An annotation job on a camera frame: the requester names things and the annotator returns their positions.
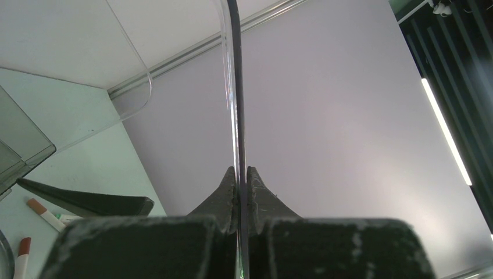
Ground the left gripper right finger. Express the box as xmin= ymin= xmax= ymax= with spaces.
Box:
xmin=247 ymin=167 xmax=435 ymax=278

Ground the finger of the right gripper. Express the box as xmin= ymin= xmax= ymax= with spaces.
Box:
xmin=17 ymin=178 xmax=154 ymax=217

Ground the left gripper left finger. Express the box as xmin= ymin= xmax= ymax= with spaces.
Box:
xmin=40 ymin=167 xmax=237 ymax=278

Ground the clear plastic drawer box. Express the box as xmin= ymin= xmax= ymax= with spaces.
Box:
xmin=0 ymin=0 xmax=251 ymax=279

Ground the light green cap marker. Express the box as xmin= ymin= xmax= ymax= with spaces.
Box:
xmin=55 ymin=213 xmax=82 ymax=224

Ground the brown cap marker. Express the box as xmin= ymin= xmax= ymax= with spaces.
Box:
xmin=26 ymin=198 xmax=66 ymax=232

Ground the dark red cap marker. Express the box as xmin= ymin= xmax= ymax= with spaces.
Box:
xmin=13 ymin=237 xmax=31 ymax=279

